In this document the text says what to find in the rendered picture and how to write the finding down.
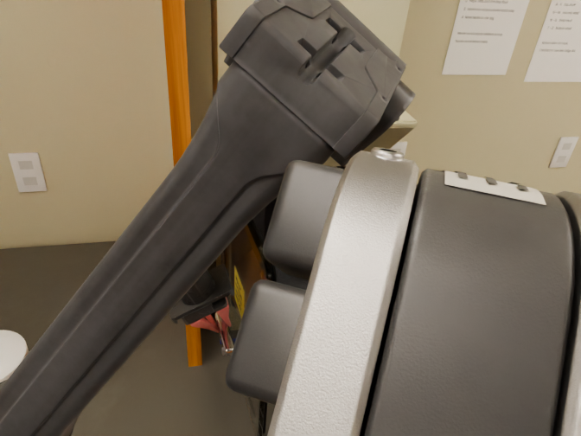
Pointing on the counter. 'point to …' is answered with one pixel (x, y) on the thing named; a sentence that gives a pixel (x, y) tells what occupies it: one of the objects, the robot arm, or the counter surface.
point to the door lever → (224, 336)
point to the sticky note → (239, 292)
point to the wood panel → (179, 115)
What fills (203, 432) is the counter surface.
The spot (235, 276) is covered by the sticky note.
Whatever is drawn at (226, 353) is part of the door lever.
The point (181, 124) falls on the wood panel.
